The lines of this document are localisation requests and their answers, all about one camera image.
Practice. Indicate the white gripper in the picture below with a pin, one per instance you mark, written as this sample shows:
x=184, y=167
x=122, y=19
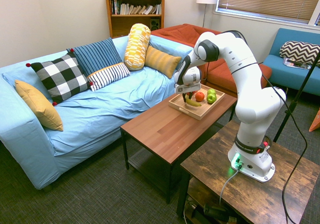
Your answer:
x=188, y=87

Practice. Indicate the yellow banana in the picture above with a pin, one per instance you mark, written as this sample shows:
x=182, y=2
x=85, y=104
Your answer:
x=196, y=104

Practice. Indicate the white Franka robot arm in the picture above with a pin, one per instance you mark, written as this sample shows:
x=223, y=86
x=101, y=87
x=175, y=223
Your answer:
x=250, y=103

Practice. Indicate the wooden tray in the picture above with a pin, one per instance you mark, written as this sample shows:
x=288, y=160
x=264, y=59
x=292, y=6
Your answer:
x=200, y=111

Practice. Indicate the large orange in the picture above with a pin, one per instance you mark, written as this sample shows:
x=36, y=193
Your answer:
x=199, y=97

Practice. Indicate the green apple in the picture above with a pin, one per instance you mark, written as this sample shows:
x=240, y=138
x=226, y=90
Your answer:
x=211, y=99
x=211, y=91

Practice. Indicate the orange sofa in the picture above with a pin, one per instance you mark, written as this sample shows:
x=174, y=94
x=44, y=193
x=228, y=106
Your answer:
x=220, y=71

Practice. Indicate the mustard striped pillow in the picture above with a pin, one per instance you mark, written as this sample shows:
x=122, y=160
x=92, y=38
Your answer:
x=162, y=61

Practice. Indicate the reddish wood coffee table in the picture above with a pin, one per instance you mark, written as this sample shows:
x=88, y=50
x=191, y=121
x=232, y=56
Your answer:
x=162, y=131

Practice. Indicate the yellow white patterned bolster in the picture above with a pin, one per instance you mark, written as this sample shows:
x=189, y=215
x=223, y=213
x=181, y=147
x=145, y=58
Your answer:
x=137, y=46

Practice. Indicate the black speaker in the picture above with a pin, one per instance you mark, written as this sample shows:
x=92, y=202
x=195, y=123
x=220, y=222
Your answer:
x=155, y=24

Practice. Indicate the white navy striped pillow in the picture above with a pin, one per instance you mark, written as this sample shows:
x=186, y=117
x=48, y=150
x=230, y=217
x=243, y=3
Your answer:
x=110, y=76

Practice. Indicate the light blue sofa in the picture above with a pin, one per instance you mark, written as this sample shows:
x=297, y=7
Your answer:
x=100, y=113

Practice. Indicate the teal sofa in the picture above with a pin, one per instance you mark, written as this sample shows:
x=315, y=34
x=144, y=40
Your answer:
x=280, y=76

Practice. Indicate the blue striped pillow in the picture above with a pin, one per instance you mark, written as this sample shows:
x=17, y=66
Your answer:
x=97, y=53

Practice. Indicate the black tripod stand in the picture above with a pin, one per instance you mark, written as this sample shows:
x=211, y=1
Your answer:
x=297, y=98

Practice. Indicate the magazine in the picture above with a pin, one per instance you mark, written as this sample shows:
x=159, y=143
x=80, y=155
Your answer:
x=296, y=63

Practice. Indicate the rustic dark wood table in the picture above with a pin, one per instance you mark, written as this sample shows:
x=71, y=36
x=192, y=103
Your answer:
x=250, y=196

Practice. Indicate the black power adapter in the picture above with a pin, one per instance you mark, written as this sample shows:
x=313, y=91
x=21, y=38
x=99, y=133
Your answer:
x=216, y=211

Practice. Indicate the wooden window blinds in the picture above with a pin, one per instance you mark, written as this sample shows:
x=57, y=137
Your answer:
x=262, y=1

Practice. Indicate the black white chevron pillow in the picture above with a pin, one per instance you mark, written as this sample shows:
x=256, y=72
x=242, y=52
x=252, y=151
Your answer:
x=300, y=51

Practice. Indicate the black white checkered pillow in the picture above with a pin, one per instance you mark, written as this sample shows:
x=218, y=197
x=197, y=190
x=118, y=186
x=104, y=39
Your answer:
x=62, y=76

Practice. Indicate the orange cushion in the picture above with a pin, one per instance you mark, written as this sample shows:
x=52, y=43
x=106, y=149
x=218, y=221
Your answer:
x=316, y=122

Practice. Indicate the plain mustard pillow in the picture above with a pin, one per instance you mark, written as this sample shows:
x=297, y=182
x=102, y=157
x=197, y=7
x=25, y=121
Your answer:
x=40, y=106

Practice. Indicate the white window frame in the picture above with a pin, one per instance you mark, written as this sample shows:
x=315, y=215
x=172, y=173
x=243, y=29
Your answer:
x=250, y=17

